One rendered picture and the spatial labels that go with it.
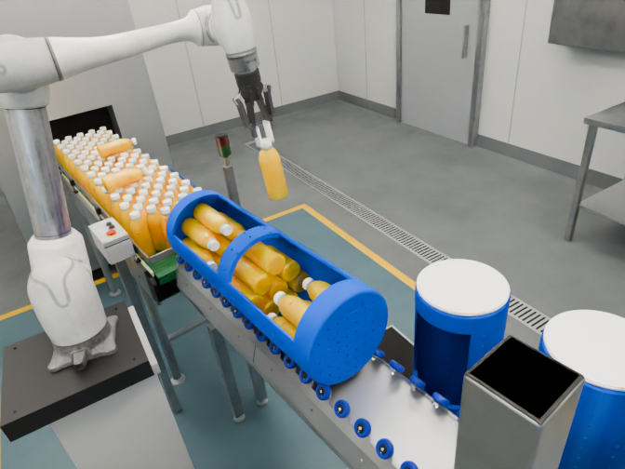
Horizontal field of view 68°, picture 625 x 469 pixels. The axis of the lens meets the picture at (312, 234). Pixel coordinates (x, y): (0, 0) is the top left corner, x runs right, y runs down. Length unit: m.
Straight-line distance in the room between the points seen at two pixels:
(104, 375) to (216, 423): 1.23
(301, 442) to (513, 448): 2.05
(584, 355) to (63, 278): 1.35
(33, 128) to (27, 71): 0.23
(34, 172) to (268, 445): 1.58
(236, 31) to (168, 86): 4.74
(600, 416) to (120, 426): 1.30
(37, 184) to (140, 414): 0.73
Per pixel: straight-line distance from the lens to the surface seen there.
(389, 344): 2.56
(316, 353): 1.18
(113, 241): 1.93
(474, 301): 1.47
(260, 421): 2.50
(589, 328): 1.46
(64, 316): 1.42
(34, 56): 1.30
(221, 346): 2.15
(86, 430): 1.57
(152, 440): 1.68
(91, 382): 1.40
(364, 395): 1.34
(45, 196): 1.52
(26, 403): 1.45
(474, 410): 0.38
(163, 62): 6.06
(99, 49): 1.33
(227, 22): 1.39
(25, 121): 1.48
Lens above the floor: 1.97
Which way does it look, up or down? 32 degrees down
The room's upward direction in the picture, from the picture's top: 7 degrees counter-clockwise
